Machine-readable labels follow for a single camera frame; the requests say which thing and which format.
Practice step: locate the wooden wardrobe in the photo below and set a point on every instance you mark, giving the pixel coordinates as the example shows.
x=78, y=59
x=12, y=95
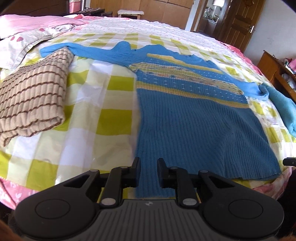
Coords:
x=174, y=13

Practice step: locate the teal folded garment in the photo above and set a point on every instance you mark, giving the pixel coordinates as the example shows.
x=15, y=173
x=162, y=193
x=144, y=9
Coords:
x=284, y=105

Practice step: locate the beige brown striped folded garment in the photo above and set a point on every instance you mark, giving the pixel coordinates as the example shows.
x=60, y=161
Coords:
x=32, y=98

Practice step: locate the pink pillow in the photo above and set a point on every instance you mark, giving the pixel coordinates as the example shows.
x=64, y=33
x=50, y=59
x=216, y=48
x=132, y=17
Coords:
x=13, y=24

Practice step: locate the small stool with white cushion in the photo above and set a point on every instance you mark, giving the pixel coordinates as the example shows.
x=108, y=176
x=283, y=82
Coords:
x=130, y=14

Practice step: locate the pink floral quilt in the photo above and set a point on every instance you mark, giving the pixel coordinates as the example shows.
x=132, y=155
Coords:
x=15, y=47

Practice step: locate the pink cloth on cabinet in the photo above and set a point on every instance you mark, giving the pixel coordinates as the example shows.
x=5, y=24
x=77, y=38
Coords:
x=292, y=66

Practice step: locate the brown wooden door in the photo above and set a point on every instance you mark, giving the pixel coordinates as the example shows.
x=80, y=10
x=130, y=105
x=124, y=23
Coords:
x=239, y=23

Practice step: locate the dark wooden headboard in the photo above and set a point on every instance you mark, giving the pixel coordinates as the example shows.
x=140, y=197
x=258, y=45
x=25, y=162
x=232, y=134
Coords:
x=35, y=7

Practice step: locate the dark bedside table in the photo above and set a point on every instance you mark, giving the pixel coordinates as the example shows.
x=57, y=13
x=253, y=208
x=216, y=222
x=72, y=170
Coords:
x=95, y=12

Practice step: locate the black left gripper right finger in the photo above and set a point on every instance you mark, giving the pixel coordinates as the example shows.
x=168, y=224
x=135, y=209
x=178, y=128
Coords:
x=181, y=181

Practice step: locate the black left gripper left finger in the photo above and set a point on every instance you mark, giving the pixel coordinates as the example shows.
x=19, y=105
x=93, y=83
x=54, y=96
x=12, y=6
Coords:
x=118, y=179

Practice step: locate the pink storage box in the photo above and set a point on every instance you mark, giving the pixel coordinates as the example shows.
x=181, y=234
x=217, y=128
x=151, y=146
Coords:
x=74, y=6

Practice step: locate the orange wooden shelf cabinet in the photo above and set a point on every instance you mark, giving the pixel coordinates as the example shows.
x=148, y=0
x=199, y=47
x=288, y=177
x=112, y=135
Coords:
x=274, y=70

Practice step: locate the green checked bed sheet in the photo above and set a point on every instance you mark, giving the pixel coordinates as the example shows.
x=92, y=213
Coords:
x=102, y=114

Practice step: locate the blue striped knit sweater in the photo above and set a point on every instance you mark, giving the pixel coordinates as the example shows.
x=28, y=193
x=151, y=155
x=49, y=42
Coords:
x=192, y=114

